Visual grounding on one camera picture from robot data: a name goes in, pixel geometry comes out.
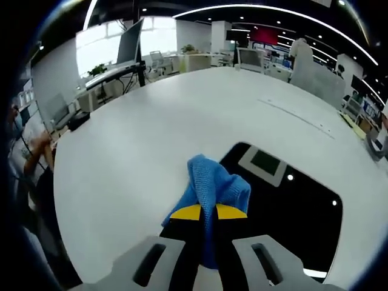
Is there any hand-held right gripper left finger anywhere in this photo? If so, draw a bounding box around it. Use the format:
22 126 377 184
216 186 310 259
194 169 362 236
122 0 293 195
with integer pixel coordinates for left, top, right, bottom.
99 203 202 291

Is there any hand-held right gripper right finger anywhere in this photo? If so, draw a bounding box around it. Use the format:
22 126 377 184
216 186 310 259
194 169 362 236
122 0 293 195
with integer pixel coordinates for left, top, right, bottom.
214 203 323 291

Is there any blue cleaning cloth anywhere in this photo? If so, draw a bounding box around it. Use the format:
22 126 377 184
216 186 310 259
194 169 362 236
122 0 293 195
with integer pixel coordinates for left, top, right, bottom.
161 153 252 270

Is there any black chair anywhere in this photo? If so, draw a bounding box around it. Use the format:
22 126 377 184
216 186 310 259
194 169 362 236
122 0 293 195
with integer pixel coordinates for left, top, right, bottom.
67 111 92 132

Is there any grey office chair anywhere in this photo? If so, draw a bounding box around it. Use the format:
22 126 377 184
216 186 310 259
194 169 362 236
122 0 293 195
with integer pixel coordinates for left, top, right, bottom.
45 92 72 130

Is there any translucent grey chair back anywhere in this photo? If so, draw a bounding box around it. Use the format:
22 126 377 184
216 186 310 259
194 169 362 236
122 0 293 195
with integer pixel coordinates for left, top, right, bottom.
290 65 347 109

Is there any white cabinet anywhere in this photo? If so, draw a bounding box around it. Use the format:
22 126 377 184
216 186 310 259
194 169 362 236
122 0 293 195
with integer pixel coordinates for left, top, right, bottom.
178 53 213 73

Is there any white mesh office chair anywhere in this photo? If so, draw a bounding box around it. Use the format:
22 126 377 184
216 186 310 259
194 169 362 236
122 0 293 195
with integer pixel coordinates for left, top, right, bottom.
237 47 265 74

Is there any computer monitor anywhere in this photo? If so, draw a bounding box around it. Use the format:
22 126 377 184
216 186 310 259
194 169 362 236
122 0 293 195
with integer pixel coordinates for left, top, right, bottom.
116 18 145 66

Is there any curved ceiling light strip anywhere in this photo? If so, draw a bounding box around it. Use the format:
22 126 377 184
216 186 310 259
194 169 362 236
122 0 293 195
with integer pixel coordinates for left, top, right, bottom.
172 4 380 66

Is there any red wall screen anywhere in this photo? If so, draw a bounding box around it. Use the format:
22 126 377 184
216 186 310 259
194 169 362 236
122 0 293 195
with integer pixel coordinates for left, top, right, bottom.
251 26 279 46

